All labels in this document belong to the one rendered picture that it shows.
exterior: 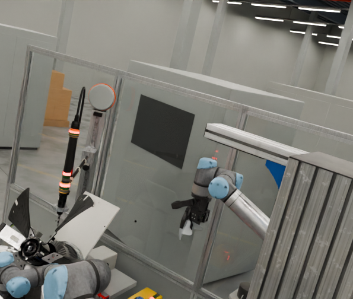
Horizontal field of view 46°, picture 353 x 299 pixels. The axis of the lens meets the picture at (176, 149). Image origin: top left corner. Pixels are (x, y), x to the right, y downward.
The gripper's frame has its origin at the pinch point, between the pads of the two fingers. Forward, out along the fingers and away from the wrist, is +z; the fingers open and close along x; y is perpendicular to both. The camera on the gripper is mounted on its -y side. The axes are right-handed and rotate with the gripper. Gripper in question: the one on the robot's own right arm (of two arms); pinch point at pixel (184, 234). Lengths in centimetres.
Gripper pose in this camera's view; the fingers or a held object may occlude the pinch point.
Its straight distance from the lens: 183.0
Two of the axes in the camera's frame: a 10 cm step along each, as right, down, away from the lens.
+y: 8.1, 3.1, -4.9
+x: 5.4, -0.6, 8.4
